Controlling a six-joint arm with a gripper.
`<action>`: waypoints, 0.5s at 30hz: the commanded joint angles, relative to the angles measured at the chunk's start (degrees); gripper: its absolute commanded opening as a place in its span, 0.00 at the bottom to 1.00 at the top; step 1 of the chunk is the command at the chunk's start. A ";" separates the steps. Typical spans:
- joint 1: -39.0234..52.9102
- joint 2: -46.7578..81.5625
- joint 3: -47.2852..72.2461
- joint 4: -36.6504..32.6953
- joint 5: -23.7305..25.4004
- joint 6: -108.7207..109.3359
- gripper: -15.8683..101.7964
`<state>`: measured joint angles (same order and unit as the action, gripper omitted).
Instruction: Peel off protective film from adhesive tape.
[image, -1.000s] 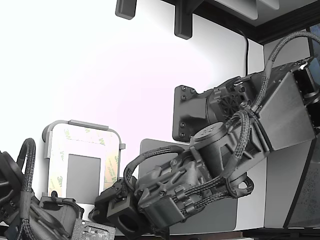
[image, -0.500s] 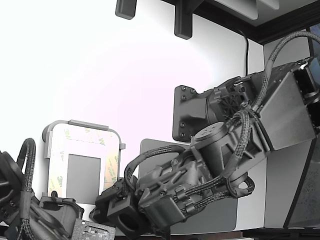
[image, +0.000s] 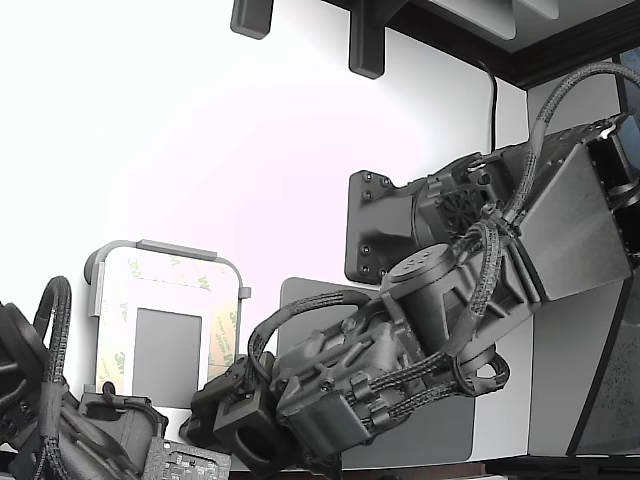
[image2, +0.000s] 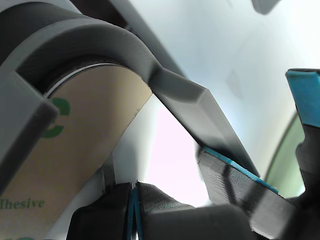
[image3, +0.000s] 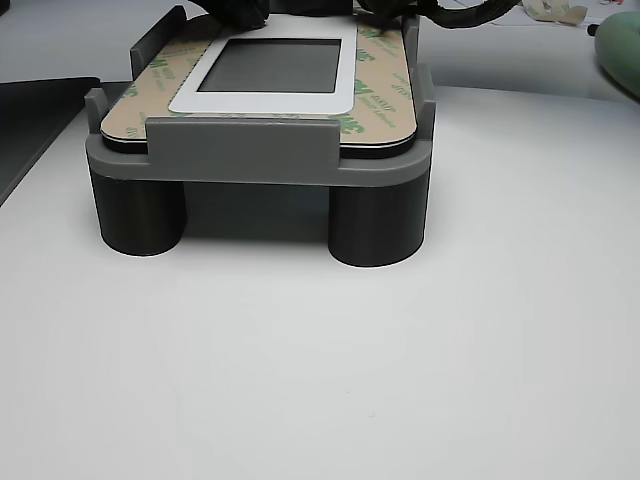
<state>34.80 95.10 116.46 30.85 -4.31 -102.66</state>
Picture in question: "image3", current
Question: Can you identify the discarded tan film piece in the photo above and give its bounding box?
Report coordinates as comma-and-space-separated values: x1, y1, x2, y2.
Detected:
519, 0, 589, 25

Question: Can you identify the black machine assembly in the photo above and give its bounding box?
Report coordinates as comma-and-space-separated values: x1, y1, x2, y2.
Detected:
272, 0, 436, 36

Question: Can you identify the white panel with dark window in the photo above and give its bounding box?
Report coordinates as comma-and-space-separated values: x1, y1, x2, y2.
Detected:
101, 13, 419, 160

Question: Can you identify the green rounded object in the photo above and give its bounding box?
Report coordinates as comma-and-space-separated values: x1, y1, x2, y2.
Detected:
592, 10, 640, 104

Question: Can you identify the gray fixture with cylinder legs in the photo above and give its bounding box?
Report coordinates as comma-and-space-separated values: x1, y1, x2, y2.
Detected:
83, 5, 437, 269

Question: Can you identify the tan printed protective film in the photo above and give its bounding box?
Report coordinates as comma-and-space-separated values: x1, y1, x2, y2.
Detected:
101, 13, 419, 150

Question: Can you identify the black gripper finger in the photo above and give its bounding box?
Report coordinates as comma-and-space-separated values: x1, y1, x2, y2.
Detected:
197, 0, 272, 30

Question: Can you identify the black braided cable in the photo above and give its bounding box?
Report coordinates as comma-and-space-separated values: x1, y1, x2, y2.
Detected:
419, 0, 524, 32

